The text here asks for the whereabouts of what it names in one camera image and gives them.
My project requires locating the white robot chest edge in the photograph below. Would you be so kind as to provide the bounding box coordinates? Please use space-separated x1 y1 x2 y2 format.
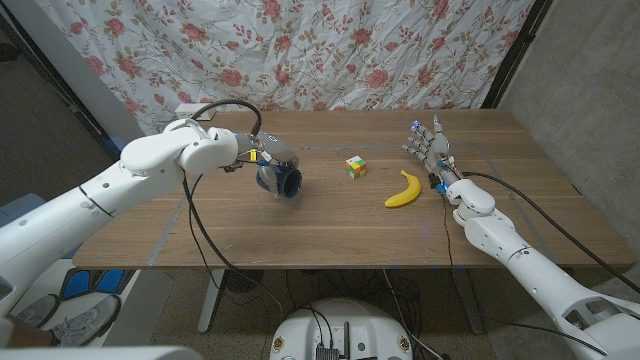
0 345 205 360

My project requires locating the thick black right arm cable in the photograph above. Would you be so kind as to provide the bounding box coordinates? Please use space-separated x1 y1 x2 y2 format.
462 171 640 296

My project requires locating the grey sneaker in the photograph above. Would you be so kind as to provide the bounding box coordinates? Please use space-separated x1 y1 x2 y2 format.
49 294 122 347
13 293 62 329

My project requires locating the white power strip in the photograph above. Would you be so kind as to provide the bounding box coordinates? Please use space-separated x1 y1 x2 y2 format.
174 102 217 122

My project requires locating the person's brown leg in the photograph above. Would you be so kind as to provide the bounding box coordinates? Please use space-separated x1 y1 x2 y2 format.
0 314 54 349

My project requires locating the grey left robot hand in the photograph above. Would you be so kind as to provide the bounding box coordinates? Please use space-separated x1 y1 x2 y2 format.
234 132 301 196

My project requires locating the white floor board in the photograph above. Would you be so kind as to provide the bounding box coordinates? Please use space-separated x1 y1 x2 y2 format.
9 258 176 347

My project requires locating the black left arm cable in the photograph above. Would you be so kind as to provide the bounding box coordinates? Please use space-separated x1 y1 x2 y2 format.
181 98 284 321

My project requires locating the grey table leg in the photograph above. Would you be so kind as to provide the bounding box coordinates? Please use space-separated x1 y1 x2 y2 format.
452 267 486 335

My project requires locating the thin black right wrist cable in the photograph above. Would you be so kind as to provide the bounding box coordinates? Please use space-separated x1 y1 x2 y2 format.
441 193 457 271

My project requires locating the white robot torso base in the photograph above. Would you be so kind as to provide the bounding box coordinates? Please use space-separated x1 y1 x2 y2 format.
268 298 414 360

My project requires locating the white table leg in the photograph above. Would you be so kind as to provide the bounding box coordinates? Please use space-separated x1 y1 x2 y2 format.
198 269 226 334

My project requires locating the black backdrop stand pole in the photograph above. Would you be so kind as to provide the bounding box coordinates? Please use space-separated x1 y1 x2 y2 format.
480 0 554 110
0 7 125 164

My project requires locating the blue black foot pedal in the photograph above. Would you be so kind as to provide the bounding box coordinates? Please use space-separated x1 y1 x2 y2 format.
58 268 139 301

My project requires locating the floral backdrop cloth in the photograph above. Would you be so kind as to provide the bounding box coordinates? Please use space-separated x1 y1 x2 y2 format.
37 0 536 139

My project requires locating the Rubik's cube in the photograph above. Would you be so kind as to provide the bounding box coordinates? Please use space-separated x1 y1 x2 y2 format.
345 155 367 180

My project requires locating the yellow toy banana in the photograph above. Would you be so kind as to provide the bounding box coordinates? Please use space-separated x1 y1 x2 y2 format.
383 169 422 209

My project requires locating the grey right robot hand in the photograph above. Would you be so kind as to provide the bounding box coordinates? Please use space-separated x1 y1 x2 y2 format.
401 114 464 189

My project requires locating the black floor fan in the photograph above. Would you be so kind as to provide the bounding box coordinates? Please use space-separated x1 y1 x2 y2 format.
223 269 265 294

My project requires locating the dark blue mug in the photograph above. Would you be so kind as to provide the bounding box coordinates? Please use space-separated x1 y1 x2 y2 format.
256 163 304 200

